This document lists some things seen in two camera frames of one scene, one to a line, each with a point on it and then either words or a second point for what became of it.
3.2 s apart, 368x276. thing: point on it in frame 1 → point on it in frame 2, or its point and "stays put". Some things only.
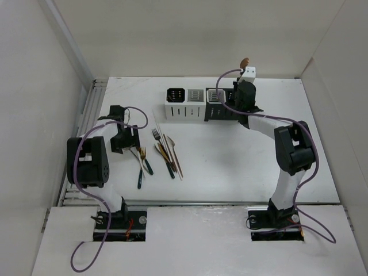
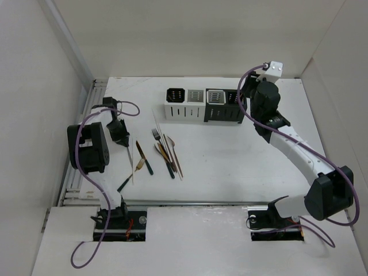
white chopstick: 141,163 → 133,160
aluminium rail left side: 76,197 stays put
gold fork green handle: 142,153 → 138,167
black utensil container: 215,110 stays put
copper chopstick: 169,152 stays put
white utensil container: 186,103 stays put
